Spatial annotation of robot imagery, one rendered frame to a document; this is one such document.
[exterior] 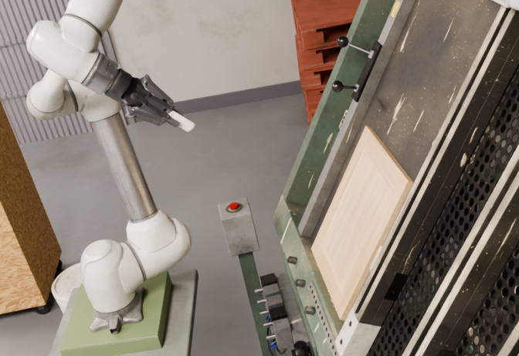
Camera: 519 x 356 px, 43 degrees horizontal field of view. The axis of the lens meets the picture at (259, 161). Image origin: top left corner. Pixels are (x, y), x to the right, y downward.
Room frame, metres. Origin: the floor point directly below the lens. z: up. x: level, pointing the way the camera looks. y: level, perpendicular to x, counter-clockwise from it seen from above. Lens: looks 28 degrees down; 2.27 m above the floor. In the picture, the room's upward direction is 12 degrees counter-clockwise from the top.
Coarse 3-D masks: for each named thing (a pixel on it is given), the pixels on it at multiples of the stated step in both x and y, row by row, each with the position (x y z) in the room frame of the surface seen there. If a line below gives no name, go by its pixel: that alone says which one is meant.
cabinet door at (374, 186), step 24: (360, 144) 1.84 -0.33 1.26; (384, 144) 1.73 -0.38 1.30; (360, 168) 1.77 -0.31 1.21; (384, 168) 1.63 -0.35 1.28; (336, 192) 1.85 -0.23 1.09; (360, 192) 1.71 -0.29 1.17; (384, 192) 1.58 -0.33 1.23; (408, 192) 1.49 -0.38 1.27; (336, 216) 1.78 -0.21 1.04; (360, 216) 1.64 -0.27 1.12; (384, 216) 1.51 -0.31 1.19; (336, 240) 1.71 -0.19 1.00; (360, 240) 1.58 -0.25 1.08; (384, 240) 1.48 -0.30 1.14; (336, 264) 1.64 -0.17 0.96; (360, 264) 1.51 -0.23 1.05; (336, 288) 1.57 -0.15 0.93; (360, 288) 1.48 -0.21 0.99
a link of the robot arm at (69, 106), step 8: (64, 88) 1.95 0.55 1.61; (64, 96) 1.93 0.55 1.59; (72, 96) 1.94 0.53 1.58; (64, 104) 1.92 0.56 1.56; (72, 104) 1.94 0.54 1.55; (32, 112) 1.91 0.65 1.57; (40, 112) 1.88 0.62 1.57; (56, 112) 1.90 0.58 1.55; (64, 112) 1.93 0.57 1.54; (72, 112) 1.96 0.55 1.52
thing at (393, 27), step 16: (400, 0) 1.96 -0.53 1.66; (400, 16) 1.95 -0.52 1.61; (384, 32) 1.97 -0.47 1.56; (400, 32) 1.95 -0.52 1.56; (384, 48) 1.94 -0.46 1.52; (384, 64) 1.94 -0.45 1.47; (368, 80) 1.94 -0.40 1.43; (368, 96) 1.94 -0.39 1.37; (352, 112) 1.95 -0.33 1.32; (352, 128) 1.94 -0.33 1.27; (336, 144) 1.96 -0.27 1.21; (336, 160) 1.93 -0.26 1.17; (320, 176) 1.97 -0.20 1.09; (336, 176) 1.93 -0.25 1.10; (320, 192) 1.93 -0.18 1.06; (320, 208) 1.92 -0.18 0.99; (304, 224) 1.93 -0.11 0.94
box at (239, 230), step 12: (228, 204) 2.18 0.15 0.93; (228, 216) 2.09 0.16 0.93; (240, 216) 2.09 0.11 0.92; (252, 216) 2.09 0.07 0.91; (228, 228) 2.08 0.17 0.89; (240, 228) 2.08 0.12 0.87; (252, 228) 2.09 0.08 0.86; (228, 240) 2.08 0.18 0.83; (240, 240) 2.08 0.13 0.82; (252, 240) 2.09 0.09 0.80; (240, 252) 2.08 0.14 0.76
